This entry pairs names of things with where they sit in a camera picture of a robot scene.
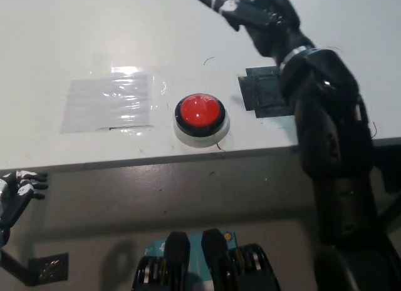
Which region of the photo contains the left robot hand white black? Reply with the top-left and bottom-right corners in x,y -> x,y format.
0,170 -> 49,234

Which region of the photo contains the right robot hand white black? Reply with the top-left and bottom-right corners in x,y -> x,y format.
196,0 -> 316,67

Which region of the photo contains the clear plastic sheet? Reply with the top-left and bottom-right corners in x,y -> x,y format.
59,65 -> 167,135

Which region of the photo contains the red dome push button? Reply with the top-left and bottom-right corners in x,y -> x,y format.
172,93 -> 231,148

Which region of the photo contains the black tape patch on table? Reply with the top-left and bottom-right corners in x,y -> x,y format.
237,65 -> 297,119

